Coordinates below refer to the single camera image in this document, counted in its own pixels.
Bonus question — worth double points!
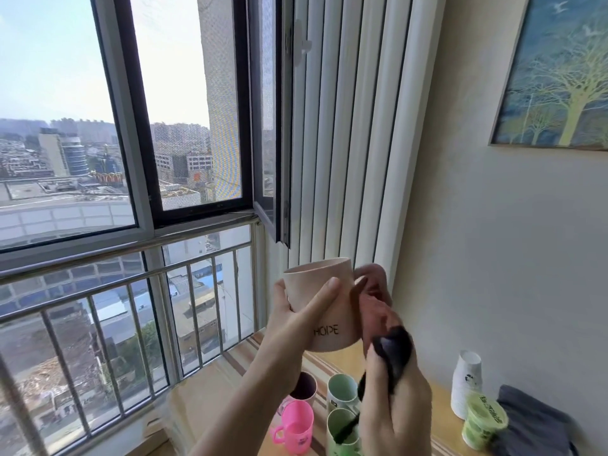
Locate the light green cup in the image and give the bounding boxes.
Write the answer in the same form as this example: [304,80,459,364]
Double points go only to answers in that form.
[326,373,359,416]
[325,408,363,456]

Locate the open black window sash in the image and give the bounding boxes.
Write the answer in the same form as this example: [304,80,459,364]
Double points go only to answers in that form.
[246,0,299,248]

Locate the beige cup with handle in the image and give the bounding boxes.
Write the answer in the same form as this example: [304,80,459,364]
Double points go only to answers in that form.
[283,257,362,353]

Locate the grey window frame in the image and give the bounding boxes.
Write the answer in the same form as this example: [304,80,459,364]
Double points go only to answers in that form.
[0,0,286,281]

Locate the metal window railing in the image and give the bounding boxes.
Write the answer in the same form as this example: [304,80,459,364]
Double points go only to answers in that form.
[0,223,260,456]

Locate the city buildings outside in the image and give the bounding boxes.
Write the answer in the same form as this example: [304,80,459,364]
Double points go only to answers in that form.
[0,0,276,456]

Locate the dark purple cup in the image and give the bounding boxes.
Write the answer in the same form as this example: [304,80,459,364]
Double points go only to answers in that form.
[278,371,318,416]

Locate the white window handle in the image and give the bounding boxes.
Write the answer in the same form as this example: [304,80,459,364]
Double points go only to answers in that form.
[294,19,313,55]

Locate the white vertical blinds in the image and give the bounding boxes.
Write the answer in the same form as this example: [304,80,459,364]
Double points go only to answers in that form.
[285,0,447,300]

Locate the green lidded tub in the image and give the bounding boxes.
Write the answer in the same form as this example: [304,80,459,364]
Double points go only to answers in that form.
[461,392,509,451]

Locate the framed tree painting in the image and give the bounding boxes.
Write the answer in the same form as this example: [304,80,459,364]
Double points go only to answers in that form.
[489,0,608,152]

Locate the black brush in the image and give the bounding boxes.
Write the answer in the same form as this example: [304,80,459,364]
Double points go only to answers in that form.
[332,326,413,445]

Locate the person's left hand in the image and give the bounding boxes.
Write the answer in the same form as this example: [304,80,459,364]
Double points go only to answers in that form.
[262,276,342,377]

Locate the grey folded cloth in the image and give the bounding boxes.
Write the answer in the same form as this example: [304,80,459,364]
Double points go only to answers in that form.
[489,385,580,456]

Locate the person's left forearm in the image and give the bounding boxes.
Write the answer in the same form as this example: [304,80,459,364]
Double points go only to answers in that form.
[189,333,306,456]

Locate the pink cup with handle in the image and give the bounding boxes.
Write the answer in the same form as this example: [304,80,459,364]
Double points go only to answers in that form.
[271,401,315,456]

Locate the person's right hand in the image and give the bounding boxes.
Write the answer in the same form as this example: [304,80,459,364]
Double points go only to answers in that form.
[354,263,433,456]

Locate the stack of white paper cups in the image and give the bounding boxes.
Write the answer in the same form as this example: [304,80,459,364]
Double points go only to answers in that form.
[450,350,484,421]

